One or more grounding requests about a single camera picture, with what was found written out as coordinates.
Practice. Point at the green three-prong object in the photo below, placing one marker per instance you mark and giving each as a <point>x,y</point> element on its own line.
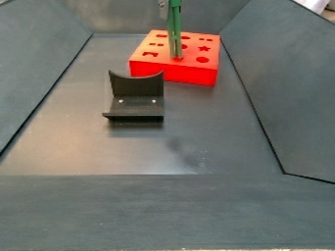
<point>173,6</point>

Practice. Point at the black curved fixture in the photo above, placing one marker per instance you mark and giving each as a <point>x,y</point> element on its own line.
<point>137,97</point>

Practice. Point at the red shape-sorting block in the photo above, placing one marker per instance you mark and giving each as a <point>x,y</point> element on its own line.
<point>196,68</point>

